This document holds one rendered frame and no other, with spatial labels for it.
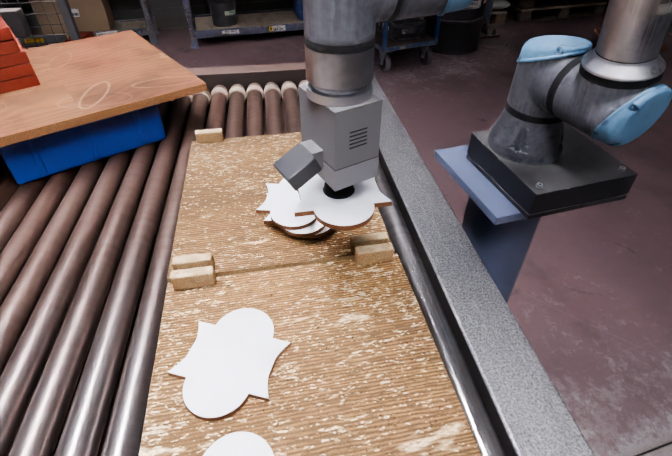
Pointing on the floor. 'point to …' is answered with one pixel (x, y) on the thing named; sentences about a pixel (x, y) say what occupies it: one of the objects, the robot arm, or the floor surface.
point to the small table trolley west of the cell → (404, 46)
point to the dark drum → (463, 19)
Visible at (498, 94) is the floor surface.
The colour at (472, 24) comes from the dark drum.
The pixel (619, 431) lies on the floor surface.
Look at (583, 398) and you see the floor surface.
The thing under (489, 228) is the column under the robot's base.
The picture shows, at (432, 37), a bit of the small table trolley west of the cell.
